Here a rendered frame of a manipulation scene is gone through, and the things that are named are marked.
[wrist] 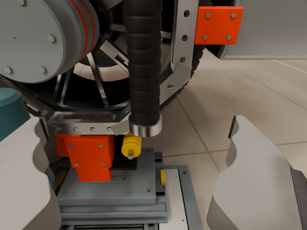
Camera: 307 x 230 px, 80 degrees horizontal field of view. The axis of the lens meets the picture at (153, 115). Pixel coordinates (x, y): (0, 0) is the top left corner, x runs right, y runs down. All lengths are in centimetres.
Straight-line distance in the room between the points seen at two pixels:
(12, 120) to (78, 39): 21
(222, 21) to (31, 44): 34
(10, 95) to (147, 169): 64
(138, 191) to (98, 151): 33
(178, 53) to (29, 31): 27
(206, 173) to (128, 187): 56
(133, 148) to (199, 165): 76
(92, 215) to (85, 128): 45
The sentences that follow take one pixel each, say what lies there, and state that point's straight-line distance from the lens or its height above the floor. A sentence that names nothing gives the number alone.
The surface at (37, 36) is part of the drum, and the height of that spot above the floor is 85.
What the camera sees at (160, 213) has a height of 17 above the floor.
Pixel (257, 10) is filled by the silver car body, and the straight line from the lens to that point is 63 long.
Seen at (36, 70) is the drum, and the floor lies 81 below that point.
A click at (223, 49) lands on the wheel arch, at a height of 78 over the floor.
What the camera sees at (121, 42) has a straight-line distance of 68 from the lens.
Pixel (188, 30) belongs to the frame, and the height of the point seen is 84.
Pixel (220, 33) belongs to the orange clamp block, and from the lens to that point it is 44.
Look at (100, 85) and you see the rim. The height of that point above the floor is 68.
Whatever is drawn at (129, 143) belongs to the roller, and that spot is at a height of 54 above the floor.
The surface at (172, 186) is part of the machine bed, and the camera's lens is 103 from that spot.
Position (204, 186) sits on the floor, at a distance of 116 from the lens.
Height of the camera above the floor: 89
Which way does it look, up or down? 31 degrees down
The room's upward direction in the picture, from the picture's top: straight up
